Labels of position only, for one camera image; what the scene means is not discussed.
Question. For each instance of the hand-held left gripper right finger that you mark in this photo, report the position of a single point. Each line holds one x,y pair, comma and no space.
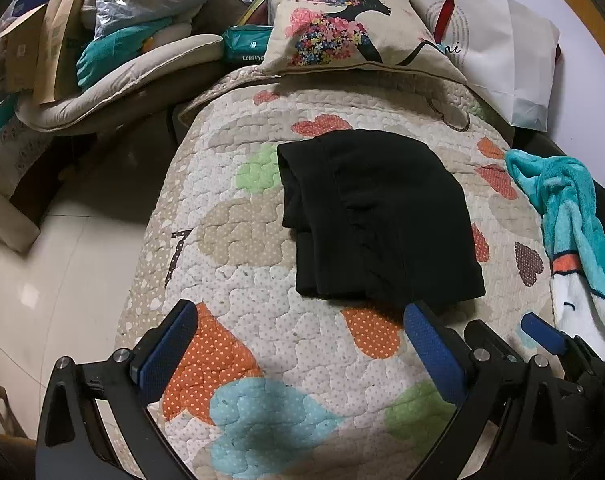
435,355

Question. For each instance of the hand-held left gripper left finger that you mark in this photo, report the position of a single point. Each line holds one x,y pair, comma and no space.
170,350

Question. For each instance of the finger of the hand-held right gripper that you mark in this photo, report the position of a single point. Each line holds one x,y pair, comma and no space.
542,332
487,334

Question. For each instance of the black pants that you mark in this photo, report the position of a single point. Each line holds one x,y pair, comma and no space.
382,210

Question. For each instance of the heart-printed quilt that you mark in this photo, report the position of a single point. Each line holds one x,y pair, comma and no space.
262,270

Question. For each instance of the teal printed blanket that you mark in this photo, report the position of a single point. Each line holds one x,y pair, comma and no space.
567,195

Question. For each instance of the beige seat cushion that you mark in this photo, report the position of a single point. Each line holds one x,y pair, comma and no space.
132,85

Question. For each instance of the white paper bag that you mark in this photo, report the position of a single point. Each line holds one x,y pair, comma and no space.
502,50

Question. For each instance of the teal cloth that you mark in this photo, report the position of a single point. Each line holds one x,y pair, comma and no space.
107,55

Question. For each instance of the teal wipes packet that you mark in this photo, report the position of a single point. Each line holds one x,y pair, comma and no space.
245,42

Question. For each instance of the brown cardboard box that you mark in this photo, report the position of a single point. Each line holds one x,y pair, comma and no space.
17,45
60,45

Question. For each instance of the floral printed cushion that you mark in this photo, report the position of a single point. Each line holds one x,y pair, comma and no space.
332,25

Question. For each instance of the wooden frame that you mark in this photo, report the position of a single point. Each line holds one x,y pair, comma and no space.
592,15

